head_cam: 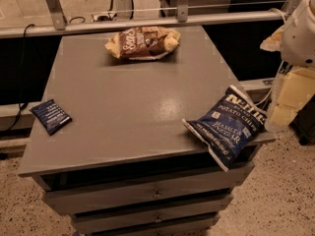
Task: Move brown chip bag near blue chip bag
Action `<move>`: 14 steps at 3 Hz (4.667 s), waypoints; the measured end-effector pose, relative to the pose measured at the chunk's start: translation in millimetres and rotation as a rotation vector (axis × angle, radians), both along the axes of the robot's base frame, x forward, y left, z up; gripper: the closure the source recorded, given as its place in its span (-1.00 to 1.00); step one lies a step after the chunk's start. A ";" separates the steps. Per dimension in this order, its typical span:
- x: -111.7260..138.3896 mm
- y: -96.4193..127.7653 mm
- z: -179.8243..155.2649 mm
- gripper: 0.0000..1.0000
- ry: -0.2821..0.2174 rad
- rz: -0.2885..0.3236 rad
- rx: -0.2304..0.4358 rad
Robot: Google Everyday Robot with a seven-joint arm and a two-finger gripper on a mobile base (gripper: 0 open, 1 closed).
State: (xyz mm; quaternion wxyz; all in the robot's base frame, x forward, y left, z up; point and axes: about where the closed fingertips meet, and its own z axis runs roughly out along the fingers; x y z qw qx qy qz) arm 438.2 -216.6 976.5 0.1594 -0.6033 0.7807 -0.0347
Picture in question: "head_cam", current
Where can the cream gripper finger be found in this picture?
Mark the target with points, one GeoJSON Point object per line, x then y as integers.
{"type": "Point", "coordinates": [289, 95]}
{"type": "Point", "coordinates": [274, 41]}

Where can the brown chip bag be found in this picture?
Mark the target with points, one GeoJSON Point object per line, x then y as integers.
{"type": "Point", "coordinates": [143, 43]}

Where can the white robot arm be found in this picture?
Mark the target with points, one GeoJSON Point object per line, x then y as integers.
{"type": "Point", "coordinates": [298, 40]}

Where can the blue potato chip bag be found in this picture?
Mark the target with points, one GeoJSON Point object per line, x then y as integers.
{"type": "Point", "coordinates": [228, 126]}

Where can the white power strip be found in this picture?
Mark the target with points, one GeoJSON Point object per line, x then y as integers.
{"type": "Point", "coordinates": [103, 17]}

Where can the grey drawer cabinet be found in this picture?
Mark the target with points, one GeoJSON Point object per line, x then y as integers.
{"type": "Point", "coordinates": [126, 165]}

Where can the small dark blue packet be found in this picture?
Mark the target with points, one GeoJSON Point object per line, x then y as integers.
{"type": "Point", "coordinates": [51, 116]}

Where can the metal guard rail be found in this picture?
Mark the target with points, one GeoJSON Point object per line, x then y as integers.
{"type": "Point", "coordinates": [65, 17]}

